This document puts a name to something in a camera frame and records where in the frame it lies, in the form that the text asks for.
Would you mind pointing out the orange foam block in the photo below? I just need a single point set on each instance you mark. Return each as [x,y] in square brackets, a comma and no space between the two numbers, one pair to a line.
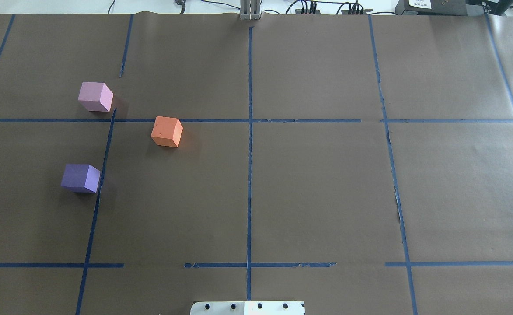
[167,131]

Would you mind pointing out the pink foam block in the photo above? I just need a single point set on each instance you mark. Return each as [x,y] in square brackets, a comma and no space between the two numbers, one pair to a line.
[95,97]

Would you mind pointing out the purple foam block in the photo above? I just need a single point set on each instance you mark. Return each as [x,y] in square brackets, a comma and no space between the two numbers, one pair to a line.
[81,178]

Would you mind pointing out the black box device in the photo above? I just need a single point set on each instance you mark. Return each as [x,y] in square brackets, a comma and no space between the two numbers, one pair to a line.
[431,7]

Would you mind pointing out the aluminium frame post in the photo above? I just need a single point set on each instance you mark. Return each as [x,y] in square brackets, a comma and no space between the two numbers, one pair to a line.
[250,10]

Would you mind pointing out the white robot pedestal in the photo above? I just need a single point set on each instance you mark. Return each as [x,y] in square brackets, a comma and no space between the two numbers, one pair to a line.
[248,308]

